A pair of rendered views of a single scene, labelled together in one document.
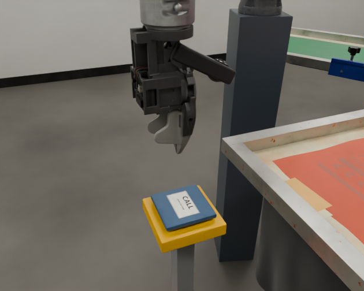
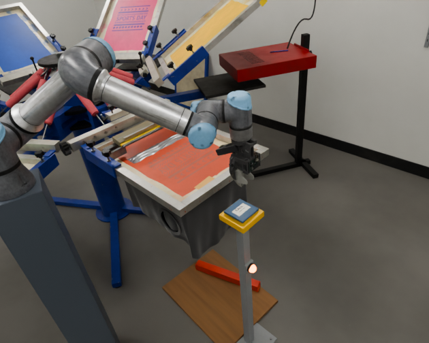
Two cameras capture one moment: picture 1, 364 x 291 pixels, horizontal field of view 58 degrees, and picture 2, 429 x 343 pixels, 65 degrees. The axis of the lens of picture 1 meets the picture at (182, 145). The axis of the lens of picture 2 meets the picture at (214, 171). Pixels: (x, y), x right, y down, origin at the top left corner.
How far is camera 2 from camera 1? 1.37 m
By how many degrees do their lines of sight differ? 88
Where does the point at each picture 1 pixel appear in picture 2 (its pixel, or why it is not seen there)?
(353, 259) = not seen: hidden behind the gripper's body
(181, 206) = (243, 209)
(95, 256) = not seen: outside the picture
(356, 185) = (190, 171)
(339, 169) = (179, 177)
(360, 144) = (150, 173)
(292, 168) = (186, 189)
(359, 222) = (214, 169)
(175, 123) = not seen: hidden behind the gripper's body
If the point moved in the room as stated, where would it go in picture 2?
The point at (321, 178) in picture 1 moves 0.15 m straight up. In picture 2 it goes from (190, 180) to (185, 152)
